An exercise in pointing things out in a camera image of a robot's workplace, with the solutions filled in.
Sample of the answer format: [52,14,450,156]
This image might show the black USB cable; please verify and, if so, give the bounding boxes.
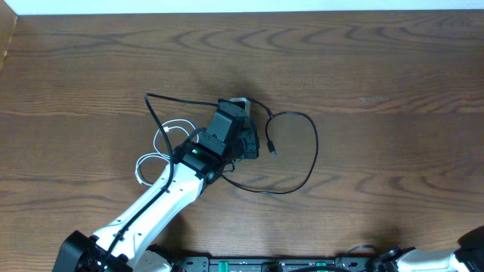
[221,97,319,196]

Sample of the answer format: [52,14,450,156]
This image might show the white USB cable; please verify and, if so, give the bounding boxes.
[135,119,200,187]

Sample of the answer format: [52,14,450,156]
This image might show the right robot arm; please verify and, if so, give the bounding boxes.
[371,226,483,272]

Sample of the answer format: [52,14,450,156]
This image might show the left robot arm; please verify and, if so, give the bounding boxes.
[53,97,259,271]

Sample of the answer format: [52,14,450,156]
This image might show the left camera black cable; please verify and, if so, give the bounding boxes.
[101,93,220,265]

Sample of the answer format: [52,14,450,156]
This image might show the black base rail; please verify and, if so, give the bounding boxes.
[171,255,374,272]

